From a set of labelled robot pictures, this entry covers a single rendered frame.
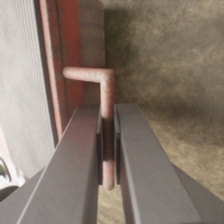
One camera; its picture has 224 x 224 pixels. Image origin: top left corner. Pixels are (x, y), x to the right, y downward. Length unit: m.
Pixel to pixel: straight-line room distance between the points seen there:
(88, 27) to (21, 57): 0.09
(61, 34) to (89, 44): 0.06
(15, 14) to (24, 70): 0.06
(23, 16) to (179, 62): 0.18
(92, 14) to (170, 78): 0.13
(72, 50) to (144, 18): 0.11
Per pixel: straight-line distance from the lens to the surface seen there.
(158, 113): 0.25
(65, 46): 0.18
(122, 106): 0.17
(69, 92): 0.19
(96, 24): 0.24
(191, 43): 0.22
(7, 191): 0.99
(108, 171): 0.18
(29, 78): 0.21
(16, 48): 0.22
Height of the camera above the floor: 0.22
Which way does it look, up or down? 47 degrees down
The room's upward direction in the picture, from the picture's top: 115 degrees counter-clockwise
